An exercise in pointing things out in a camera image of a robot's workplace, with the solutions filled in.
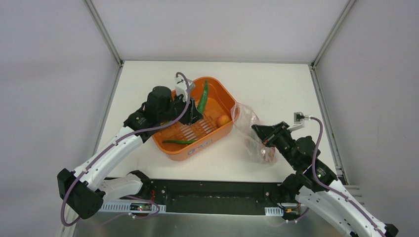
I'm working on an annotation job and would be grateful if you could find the long green chili pepper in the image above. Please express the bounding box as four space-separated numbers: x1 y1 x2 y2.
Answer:
197 80 209 114

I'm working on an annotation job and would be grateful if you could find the clear zip top bag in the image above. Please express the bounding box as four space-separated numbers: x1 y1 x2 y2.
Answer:
231 102 277 164

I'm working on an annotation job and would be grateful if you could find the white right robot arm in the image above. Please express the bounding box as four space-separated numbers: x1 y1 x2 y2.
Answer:
251 122 399 237

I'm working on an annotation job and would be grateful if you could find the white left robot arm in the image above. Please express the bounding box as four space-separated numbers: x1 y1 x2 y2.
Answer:
57 83 203 227

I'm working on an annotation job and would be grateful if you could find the orange plastic basket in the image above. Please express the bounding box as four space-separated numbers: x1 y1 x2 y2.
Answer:
153 77 236 161

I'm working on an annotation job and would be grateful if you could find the orange peach fruit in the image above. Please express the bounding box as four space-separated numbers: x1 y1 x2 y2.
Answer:
216 115 231 127

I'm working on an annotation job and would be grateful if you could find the thin green chili pepper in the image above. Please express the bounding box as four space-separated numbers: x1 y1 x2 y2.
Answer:
162 140 197 145

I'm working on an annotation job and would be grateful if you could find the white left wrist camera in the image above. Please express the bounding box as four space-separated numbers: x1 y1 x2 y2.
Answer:
174 77 195 102

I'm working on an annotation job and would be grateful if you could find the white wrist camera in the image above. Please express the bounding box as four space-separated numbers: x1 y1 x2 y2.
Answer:
174 77 195 102
288 112 311 132

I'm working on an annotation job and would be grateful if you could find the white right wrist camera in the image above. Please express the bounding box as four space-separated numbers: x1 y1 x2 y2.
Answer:
288 112 311 132

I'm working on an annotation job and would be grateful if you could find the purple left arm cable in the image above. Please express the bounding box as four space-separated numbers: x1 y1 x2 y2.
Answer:
60 72 192 227

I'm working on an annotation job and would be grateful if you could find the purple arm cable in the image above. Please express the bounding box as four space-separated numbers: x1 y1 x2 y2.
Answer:
60 72 192 227
306 116 388 237

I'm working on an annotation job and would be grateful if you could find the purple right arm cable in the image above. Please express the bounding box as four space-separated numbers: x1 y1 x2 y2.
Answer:
306 116 388 237

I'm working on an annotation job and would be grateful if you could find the right white cable duct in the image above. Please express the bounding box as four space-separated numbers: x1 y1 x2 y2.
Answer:
264 207 284 217

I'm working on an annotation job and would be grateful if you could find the white cable duct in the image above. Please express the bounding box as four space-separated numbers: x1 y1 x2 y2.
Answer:
82 201 167 214
264 207 284 217

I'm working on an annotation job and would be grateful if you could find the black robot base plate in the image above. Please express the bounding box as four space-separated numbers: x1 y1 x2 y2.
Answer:
135 179 296 215

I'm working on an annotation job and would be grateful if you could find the left white cable duct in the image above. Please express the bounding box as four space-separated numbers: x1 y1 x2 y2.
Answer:
82 201 167 214

